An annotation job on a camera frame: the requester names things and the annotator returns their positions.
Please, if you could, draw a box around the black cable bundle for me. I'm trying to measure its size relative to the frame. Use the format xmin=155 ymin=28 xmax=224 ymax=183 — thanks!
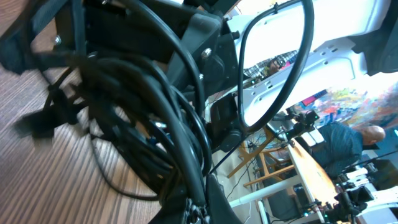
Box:
xmin=0 ymin=0 xmax=214 ymax=208

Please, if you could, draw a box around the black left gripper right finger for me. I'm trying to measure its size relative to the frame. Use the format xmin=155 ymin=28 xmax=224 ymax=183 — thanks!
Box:
xmin=206 ymin=175 xmax=242 ymax=224

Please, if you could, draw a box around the person in blue shirt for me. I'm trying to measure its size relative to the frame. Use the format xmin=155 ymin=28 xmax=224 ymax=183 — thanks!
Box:
xmin=312 ymin=122 xmax=386 ymax=179

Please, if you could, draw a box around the wooden background table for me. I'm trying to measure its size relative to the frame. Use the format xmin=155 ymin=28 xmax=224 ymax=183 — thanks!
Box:
xmin=229 ymin=140 xmax=338 ymax=207

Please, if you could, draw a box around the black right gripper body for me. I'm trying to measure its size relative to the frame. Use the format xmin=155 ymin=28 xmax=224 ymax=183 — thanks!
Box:
xmin=55 ymin=0 xmax=240 ymax=97

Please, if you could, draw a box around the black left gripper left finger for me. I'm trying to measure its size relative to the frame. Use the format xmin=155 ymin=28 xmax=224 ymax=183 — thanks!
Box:
xmin=149 ymin=184 xmax=190 ymax=224

